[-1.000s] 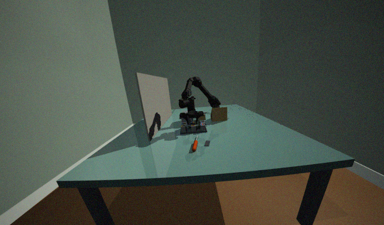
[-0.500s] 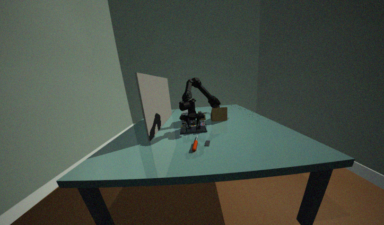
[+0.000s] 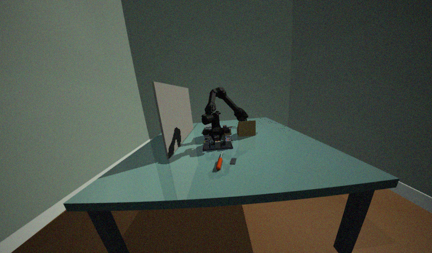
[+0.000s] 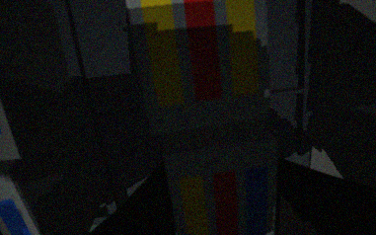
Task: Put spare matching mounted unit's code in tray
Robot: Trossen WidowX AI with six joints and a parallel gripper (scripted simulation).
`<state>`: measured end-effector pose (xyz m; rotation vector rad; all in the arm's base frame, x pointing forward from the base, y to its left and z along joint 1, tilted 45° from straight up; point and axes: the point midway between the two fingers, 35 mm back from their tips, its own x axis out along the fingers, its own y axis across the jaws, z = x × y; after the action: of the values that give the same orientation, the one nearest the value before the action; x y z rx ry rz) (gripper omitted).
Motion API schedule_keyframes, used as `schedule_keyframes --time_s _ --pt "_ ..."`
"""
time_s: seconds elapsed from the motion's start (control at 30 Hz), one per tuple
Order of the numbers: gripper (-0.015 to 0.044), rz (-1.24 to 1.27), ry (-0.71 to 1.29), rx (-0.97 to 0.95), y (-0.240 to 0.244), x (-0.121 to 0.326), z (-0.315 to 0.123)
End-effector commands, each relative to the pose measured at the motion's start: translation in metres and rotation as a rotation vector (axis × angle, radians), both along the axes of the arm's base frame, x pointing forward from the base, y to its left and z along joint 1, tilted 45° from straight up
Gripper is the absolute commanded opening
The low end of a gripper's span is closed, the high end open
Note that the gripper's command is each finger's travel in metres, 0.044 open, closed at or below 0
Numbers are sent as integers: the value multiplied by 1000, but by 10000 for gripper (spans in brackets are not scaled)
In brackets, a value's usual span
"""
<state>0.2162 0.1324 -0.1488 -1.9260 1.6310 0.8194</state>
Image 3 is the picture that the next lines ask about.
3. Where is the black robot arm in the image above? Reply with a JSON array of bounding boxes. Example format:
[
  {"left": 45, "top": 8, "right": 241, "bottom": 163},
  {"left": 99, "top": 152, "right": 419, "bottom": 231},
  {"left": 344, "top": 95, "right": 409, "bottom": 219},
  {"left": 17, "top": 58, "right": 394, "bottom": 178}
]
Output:
[{"left": 202, "top": 87, "right": 248, "bottom": 136}]

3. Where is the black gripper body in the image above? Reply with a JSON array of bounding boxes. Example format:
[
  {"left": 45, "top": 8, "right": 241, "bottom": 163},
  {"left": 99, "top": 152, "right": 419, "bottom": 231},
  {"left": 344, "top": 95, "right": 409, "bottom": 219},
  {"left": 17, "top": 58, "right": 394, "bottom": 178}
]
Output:
[{"left": 203, "top": 122, "right": 230, "bottom": 135}]

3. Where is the beige flat panel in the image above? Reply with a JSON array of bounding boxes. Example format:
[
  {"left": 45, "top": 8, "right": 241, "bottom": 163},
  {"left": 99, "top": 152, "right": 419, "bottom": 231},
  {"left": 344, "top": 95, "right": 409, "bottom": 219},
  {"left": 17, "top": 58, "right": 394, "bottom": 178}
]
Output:
[{"left": 151, "top": 82, "right": 193, "bottom": 159}]

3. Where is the orange-handled screwdriver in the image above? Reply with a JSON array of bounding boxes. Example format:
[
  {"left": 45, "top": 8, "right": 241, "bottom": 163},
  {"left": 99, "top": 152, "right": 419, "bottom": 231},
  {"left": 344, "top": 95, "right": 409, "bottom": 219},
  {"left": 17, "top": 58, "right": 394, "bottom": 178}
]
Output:
[{"left": 216, "top": 152, "right": 223, "bottom": 170}]

